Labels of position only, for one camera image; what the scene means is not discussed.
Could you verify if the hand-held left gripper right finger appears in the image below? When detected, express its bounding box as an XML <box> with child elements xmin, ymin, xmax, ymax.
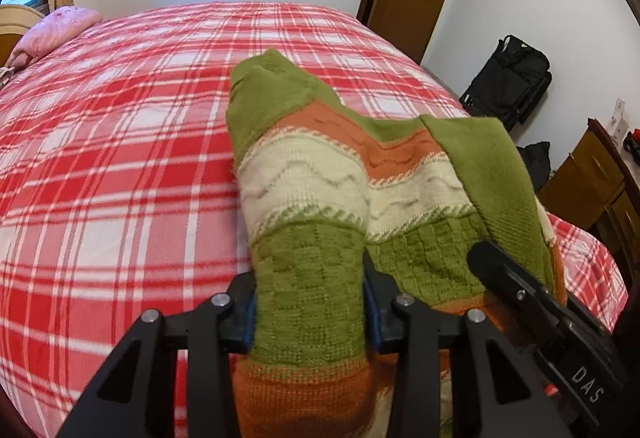
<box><xmin>363</xmin><ymin>257</ymin><xmax>571</xmax><ymax>438</ymax></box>

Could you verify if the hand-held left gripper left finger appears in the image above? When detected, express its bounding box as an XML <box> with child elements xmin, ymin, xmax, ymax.
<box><xmin>55</xmin><ymin>273</ymin><xmax>259</xmax><ymax>438</ymax></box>

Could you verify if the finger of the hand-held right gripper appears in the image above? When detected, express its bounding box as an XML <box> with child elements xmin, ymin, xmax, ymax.
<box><xmin>466</xmin><ymin>241</ymin><xmax>569</xmax><ymax>335</ymax></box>

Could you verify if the green knitted sweater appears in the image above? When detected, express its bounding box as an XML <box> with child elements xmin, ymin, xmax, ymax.
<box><xmin>225</xmin><ymin>48</ymin><xmax>568</xmax><ymax>438</ymax></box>

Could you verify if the brown wooden cabinet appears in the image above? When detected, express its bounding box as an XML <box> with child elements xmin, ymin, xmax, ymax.
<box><xmin>537</xmin><ymin>118</ymin><xmax>640</xmax><ymax>289</ymax></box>

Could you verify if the red plaid bed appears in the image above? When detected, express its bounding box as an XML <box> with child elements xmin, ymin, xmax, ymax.
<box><xmin>0</xmin><ymin>1</ymin><xmax>628</xmax><ymax>438</ymax></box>

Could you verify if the pink pillow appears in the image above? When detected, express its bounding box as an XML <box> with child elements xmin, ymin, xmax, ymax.
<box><xmin>5</xmin><ymin>6</ymin><xmax>104</xmax><ymax>68</ymax></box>

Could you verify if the cream wooden headboard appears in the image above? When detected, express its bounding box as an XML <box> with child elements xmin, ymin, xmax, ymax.
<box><xmin>0</xmin><ymin>4</ymin><xmax>43</xmax><ymax>67</ymax></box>

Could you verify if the black bag by wall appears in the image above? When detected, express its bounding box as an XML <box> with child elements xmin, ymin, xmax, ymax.
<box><xmin>459</xmin><ymin>35</ymin><xmax>553</xmax><ymax>133</ymax></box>

